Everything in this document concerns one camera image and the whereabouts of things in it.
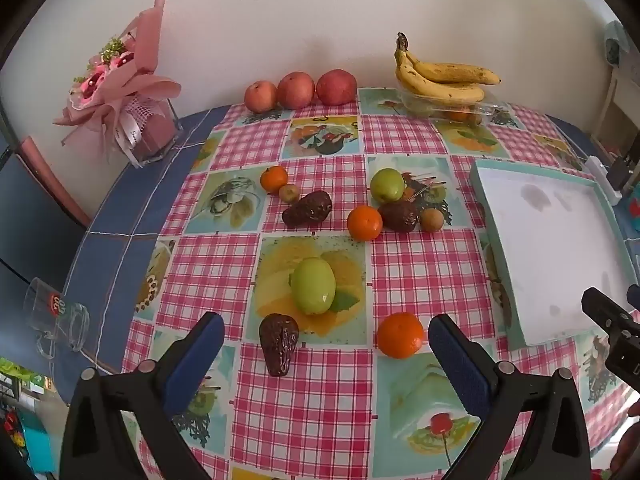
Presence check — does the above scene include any teal patterned cloth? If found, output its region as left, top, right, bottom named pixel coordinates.
left=602, top=20, right=632, bottom=67

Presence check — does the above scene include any round dark brown avocado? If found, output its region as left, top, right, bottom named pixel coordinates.
left=378, top=201, right=420, bottom=233

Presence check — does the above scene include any white power strip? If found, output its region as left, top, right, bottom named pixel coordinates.
left=585, top=156, right=623, bottom=206

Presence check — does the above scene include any medium red apple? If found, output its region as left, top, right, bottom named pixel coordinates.
left=277, top=71, right=317, bottom=110

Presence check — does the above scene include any clear plastic fruit container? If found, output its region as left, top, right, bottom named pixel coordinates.
left=400, top=87, right=511, bottom=126

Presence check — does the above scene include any bunch of spotted bananas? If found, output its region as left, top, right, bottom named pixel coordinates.
left=395, top=32, right=502, bottom=106

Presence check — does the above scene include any clear acrylic vase box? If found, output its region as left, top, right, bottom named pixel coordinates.
left=116, top=96, right=182, bottom=168

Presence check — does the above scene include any clear glass mug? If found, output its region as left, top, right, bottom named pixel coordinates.
left=22, top=277, right=91, bottom=359

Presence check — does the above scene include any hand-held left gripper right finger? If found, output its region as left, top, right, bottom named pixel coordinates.
left=427, top=314, right=592, bottom=480

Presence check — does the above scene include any white tray with teal rim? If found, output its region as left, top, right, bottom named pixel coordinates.
left=469, top=160, right=640, bottom=348

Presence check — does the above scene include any white wooden rack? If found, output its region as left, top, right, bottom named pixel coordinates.
left=592, top=62, right=640, bottom=157

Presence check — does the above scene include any long-necked dark brown avocado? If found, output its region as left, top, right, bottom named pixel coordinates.
left=259, top=313, right=300, bottom=378

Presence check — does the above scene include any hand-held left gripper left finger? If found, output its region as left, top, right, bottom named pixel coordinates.
left=59, top=311, right=226, bottom=480

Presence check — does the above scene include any large red apple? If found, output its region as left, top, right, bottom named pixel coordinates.
left=316, top=69, right=358, bottom=107

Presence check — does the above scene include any teal box with red label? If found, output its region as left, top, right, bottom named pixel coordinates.
left=620, top=195, right=640, bottom=232

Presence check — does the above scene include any pink checkered printed tablecloth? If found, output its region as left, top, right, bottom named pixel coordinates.
left=120, top=87, right=640, bottom=480

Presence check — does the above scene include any pink wrapped flower bouquet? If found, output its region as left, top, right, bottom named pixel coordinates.
left=52, top=0, right=182, bottom=161

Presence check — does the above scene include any small pale red apple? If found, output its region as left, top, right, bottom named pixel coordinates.
left=244, top=80, right=278, bottom=114

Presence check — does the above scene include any oval green fruit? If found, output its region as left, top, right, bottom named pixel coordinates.
left=290, top=257, right=337, bottom=316

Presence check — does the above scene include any round green fruit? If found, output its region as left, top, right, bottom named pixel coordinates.
left=369, top=168, right=406, bottom=203

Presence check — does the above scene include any black charger plug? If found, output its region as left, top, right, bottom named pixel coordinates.
left=607, top=155, right=638, bottom=193

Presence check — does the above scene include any small orange tangerine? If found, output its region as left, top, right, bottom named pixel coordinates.
left=260, top=165, right=290, bottom=193

